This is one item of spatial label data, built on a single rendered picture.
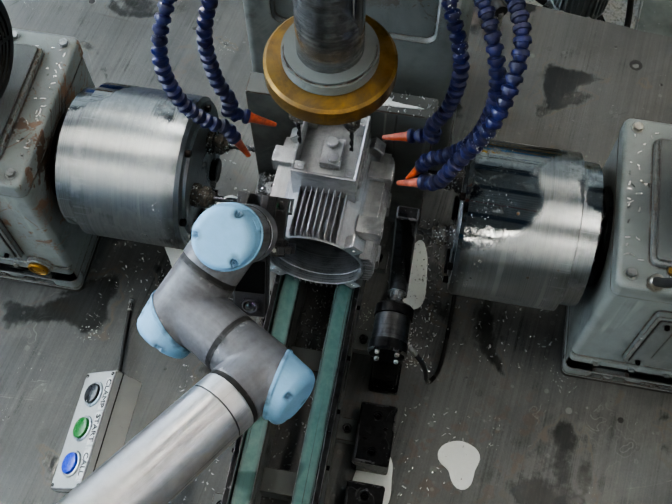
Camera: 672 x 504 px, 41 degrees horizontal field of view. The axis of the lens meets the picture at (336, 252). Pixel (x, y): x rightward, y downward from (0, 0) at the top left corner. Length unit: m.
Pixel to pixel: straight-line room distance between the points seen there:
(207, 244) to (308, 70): 0.30
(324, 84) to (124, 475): 0.54
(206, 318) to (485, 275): 0.49
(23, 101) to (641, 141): 0.94
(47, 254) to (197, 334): 0.62
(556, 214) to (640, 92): 0.67
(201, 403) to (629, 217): 0.68
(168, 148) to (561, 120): 0.84
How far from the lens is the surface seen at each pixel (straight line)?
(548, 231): 1.33
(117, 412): 1.31
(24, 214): 1.49
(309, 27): 1.13
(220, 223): 1.01
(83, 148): 1.42
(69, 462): 1.31
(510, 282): 1.36
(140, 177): 1.39
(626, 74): 1.97
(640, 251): 1.33
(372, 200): 1.42
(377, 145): 1.44
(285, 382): 0.99
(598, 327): 1.45
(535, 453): 1.57
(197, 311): 1.04
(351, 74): 1.18
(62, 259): 1.61
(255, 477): 1.42
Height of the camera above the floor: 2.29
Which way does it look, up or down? 63 degrees down
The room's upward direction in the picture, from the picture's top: 1 degrees counter-clockwise
